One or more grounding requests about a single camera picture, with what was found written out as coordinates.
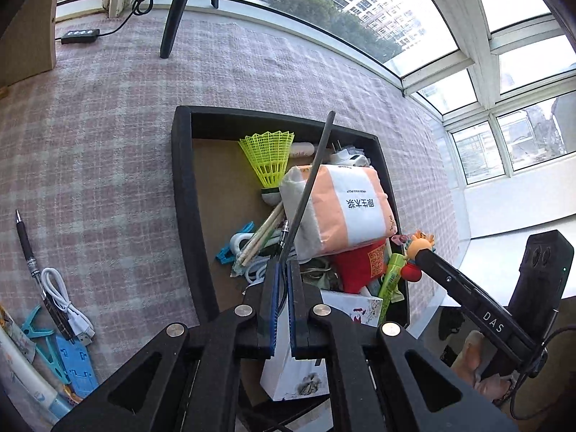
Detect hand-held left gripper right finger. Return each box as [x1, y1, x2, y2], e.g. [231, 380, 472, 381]
[287, 258, 518, 432]

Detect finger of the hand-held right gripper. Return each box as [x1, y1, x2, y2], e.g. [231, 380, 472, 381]
[415, 249, 478, 306]

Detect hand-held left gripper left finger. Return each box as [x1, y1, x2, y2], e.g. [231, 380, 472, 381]
[51, 258, 289, 432]

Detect thick white cable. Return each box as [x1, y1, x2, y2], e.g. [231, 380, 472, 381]
[229, 231, 271, 285]

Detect small orange-headed doll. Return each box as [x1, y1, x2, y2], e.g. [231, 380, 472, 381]
[396, 229, 436, 282]

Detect blue clothes peg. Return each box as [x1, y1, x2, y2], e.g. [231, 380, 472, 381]
[215, 221, 255, 264]

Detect orange and white tissue pack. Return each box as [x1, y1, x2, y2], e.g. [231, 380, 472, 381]
[279, 164, 399, 262]

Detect black stick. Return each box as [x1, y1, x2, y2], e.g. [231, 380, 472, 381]
[276, 110, 337, 264]

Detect black storage box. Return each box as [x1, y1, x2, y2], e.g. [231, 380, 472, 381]
[171, 105, 412, 432]

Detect person's right hand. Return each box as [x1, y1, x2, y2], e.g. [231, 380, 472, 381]
[450, 329, 516, 406]

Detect green snack packet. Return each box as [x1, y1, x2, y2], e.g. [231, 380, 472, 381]
[377, 252, 408, 312]

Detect white floral carton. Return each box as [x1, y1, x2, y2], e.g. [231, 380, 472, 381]
[260, 290, 383, 402]

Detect wooden chopstick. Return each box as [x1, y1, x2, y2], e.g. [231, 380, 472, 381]
[236, 202, 285, 264]
[240, 216, 282, 267]

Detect red bag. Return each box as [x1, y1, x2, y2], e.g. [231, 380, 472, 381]
[333, 240, 388, 294]

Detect white charger plug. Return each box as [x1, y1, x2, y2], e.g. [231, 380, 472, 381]
[330, 141, 372, 168]

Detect yellow plastic shuttlecock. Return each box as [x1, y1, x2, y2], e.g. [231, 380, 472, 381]
[238, 131, 295, 206]

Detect blue flat plastic holder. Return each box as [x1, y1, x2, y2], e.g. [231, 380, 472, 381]
[56, 335, 99, 399]

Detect teal clothes peg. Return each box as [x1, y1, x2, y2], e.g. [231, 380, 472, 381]
[20, 306, 73, 386]

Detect pink plaid rug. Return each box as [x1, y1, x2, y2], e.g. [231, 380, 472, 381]
[0, 9, 471, 415]

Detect white and blue tube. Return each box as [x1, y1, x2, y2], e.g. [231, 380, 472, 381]
[0, 324, 73, 420]

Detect black pen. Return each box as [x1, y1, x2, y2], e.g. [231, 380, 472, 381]
[15, 209, 77, 343]

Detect apartment buildings outside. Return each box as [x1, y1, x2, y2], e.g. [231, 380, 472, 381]
[198, 0, 429, 51]

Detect black tripod leg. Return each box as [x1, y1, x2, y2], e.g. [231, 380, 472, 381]
[159, 0, 221, 59]

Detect black power strip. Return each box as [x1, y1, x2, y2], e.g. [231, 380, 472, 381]
[60, 29, 100, 45]

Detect wooden board panel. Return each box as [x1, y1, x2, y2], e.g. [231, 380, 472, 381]
[0, 0, 58, 89]

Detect thin white usb cable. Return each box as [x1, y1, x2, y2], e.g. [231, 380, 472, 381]
[40, 267, 97, 347]

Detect white window frame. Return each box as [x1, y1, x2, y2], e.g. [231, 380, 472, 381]
[54, 0, 576, 244]

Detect black power cable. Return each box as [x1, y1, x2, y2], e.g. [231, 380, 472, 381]
[96, 0, 156, 39]

